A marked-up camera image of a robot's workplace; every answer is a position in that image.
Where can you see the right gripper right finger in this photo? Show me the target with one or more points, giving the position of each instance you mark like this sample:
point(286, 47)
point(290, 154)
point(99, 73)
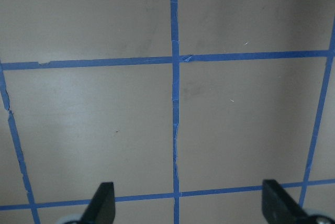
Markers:
point(278, 206)

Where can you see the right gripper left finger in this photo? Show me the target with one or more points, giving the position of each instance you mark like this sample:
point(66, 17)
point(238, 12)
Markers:
point(101, 209)

